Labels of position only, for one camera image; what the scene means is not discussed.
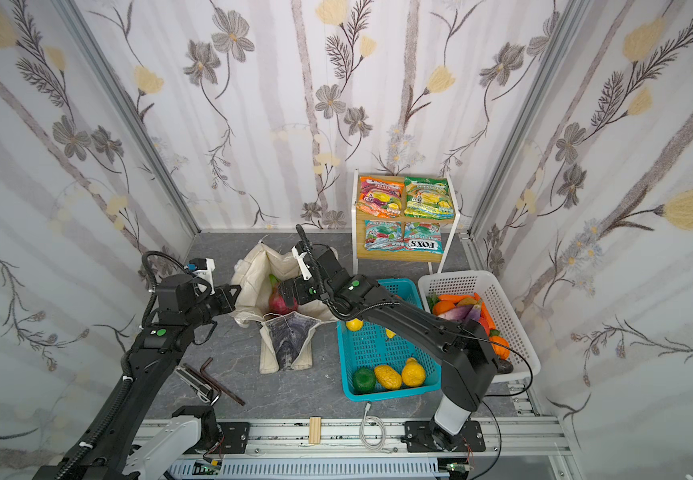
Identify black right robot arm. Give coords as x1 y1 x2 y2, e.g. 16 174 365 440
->
280 224 497 441

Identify cream canvas grocery bag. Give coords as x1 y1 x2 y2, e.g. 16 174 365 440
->
232 242 336 374

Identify red pepper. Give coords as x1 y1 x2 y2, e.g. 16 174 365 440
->
478 317 491 337

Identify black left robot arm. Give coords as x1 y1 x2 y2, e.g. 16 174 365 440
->
35 251 242 479

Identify white plastic basket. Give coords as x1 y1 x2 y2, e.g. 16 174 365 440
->
417 270 541 383

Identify Fox's candy bag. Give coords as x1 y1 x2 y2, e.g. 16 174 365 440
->
403 222 444 254

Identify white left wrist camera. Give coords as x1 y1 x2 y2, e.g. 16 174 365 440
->
186 258 216 283

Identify aluminium rail frame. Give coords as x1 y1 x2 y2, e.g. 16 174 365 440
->
72 416 584 480

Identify small wooden block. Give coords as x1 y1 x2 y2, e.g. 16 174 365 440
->
308 417 322 445

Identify orange carrot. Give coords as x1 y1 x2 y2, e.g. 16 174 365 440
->
434 294 496 332

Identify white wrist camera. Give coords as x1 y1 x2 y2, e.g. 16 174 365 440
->
292 246 312 281
186 258 216 283

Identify pink dragon fruit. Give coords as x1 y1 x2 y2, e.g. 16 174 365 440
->
268 274 298 315

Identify teal plastic basket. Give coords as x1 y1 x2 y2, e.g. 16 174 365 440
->
335 277 443 403

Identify yellow oval mango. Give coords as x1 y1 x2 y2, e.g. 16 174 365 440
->
373 365 402 391

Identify orange fruit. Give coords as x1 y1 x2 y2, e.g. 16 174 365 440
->
432 300 456 316

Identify white coiled cable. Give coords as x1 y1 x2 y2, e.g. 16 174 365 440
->
358 401 398 454

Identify dark allen key tools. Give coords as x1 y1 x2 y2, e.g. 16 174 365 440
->
174 357 246 406

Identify green candy bag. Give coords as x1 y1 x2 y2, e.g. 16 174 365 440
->
404 177 455 220

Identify white wooden shelf rack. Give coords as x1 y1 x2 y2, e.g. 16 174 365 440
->
350 169 461 274

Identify purple eggplant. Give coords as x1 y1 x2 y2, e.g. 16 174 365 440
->
439 303 481 323

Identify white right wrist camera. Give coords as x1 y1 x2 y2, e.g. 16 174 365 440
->
292 246 312 281

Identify teal red candy bag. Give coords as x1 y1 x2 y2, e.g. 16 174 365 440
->
364 220 404 252

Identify orange candy bag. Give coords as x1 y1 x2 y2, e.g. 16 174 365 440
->
355 176 403 218

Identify yellow pear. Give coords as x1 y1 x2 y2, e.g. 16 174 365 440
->
401 358 426 388

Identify small orange pumpkin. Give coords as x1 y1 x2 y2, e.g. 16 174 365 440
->
489 331 511 360

